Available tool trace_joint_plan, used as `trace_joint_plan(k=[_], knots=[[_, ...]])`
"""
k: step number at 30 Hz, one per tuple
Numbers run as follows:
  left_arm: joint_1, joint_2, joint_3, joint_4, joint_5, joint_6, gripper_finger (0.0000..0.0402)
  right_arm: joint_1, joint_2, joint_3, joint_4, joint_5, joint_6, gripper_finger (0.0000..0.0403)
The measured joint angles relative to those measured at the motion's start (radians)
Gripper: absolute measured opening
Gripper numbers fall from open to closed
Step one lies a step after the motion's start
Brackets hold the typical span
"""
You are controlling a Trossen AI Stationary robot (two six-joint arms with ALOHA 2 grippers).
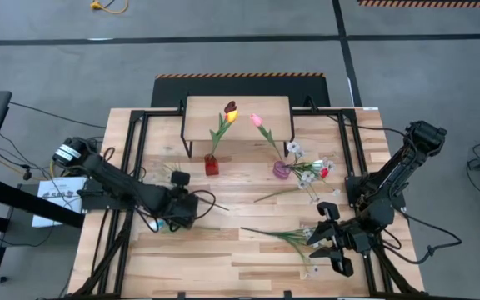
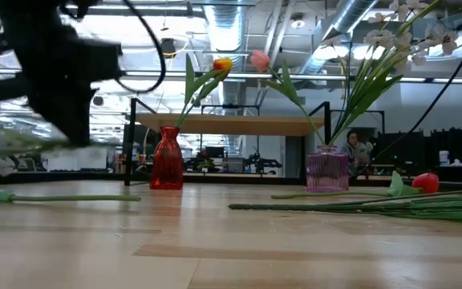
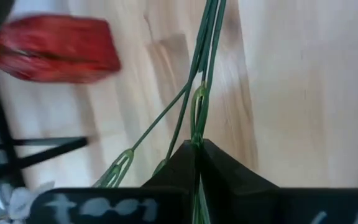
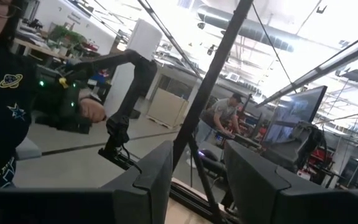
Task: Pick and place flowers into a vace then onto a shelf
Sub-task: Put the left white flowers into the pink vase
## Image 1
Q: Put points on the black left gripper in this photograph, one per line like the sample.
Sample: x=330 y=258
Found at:
x=179 y=208

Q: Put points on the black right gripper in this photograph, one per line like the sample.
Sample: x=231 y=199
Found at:
x=352 y=241

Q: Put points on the purple ribbed glass vase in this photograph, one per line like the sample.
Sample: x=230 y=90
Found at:
x=281 y=171

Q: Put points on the orange yellow artificial tulip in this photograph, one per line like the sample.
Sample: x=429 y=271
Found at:
x=232 y=117

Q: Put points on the dark red artificial tulip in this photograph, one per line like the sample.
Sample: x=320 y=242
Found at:
x=230 y=106

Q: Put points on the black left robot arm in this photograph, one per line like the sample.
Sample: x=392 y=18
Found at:
x=115 y=179

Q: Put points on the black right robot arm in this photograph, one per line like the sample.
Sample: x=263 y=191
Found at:
x=398 y=164

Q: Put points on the wooden shelf with black legs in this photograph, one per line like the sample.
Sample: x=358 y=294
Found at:
x=198 y=121

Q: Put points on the red glass vase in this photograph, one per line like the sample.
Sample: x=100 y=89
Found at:
x=211 y=166

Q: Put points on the black hazard-striped floor mat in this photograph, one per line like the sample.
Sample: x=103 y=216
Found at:
x=173 y=89

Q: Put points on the white printed paper sheet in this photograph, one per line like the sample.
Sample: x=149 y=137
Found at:
x=42 y=221

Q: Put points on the orange black hazard floor strip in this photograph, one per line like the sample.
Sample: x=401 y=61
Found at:
x=431 y=3

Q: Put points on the black aluminium table frame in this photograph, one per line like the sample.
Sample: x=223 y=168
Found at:
x=161 y=112

